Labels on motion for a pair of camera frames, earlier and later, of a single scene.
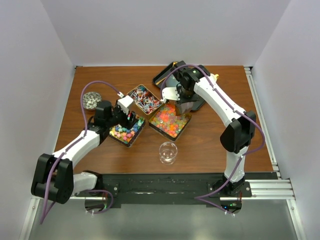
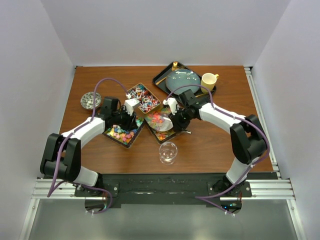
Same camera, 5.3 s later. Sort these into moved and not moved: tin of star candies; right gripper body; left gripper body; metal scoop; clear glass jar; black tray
Moved: right gripper body; metal scoop
Not moved: black tray; left gripper body; clear glass jar; tin of star candies
